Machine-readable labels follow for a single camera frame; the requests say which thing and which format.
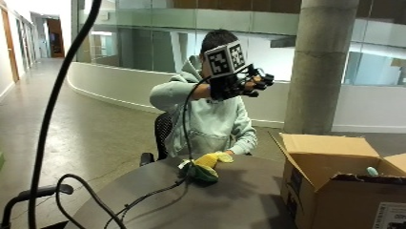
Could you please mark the yellow green soft toy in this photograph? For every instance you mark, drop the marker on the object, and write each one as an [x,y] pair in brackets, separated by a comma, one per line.
[206,167]

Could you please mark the brown cardboard box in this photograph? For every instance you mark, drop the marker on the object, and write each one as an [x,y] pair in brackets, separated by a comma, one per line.
[335,200]

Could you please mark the light blue item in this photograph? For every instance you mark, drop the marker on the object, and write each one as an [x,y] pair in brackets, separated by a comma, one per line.
[372,171]

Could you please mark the white paper label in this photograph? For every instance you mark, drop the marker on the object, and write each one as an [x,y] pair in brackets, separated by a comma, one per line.
[392,216]

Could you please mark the black mesh office chair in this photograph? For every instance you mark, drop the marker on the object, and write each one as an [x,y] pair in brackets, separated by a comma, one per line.
[163,133]

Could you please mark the glass balustrade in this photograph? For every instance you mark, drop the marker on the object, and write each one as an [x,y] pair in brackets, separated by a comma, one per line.
[170,38]

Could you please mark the brown wooden door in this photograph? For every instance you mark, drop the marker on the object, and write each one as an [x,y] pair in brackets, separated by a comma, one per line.
[10,47]

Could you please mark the grey concrete pillar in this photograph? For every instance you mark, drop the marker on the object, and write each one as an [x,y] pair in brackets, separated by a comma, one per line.
[319,63]

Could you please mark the white marker cube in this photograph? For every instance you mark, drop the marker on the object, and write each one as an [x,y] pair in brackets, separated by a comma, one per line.
[222,61]

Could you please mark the black chair armrest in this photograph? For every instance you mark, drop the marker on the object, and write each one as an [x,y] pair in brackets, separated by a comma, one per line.
[30,194]

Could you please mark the the person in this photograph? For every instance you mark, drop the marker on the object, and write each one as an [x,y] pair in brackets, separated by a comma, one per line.
[214,120]

